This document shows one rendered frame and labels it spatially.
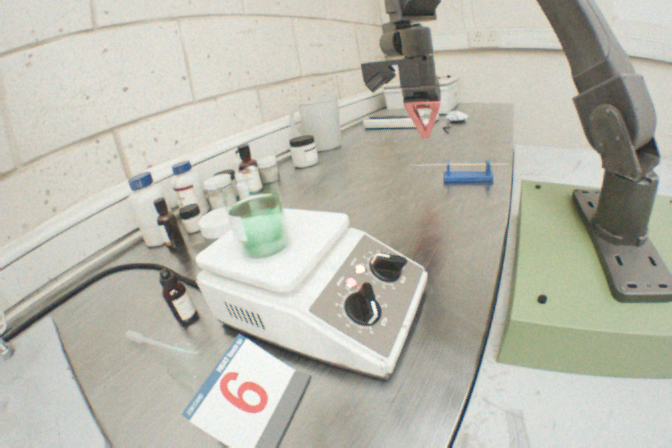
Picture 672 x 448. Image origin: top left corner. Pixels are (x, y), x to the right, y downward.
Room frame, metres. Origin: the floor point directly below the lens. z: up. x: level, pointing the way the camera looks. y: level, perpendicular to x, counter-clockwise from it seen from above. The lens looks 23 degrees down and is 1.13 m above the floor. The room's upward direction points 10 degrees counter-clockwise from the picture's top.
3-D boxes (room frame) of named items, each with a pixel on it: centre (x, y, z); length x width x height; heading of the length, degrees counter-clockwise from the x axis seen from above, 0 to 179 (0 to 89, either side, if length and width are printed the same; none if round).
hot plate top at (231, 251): (0.26, 0.07, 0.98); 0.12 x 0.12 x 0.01; 60
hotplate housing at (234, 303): (0.25, 0.05, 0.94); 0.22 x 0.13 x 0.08; 60
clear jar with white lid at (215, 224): (0.35, 0.15, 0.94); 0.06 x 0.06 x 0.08
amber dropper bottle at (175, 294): (0.25, 0.20, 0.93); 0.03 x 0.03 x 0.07
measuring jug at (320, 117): (0.94, 0.02, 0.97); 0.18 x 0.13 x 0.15; 126
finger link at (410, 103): (0.55, -0.19, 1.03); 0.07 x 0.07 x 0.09; 67
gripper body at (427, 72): (0.55, -0.19, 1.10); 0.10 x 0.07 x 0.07; 157
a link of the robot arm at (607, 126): (0.18, -0.28, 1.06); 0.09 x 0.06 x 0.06; 104
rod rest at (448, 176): (0.52, -0.26, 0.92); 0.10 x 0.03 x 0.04; 67
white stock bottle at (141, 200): (0.48, 0.35, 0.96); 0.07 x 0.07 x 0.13
